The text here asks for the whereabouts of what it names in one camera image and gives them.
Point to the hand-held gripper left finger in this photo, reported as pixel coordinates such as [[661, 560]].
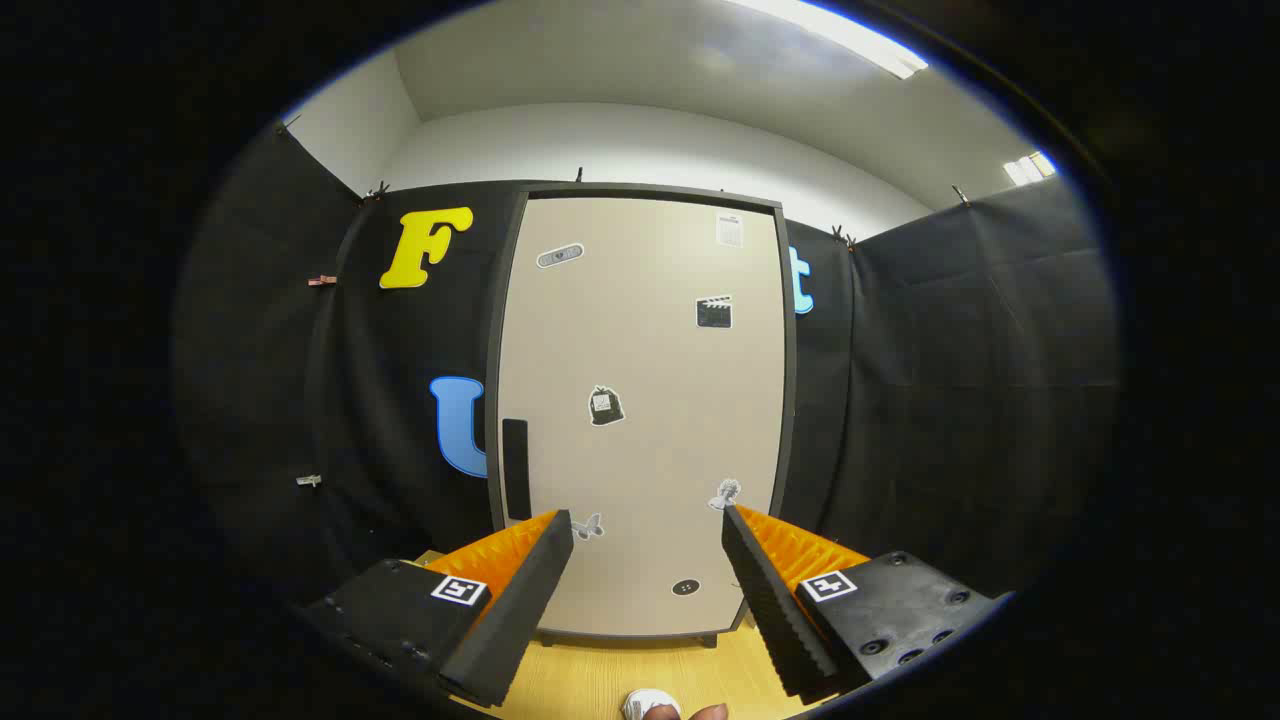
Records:
[[520, 610]]

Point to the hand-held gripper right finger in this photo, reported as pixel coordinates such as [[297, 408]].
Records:
[[770, 610]]

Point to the white shoe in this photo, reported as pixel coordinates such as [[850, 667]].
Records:
[[642, 703]]

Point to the grey shoe cabinet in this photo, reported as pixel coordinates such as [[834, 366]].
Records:
[[492, 350]]

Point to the black backdrop cloth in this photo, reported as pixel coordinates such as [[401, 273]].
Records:
[[950, 380]]

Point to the small ceiling light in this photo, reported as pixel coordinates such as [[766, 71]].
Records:
[[1028, 168]]

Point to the long ceiling light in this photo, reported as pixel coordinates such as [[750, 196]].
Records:
[[850, 40]]

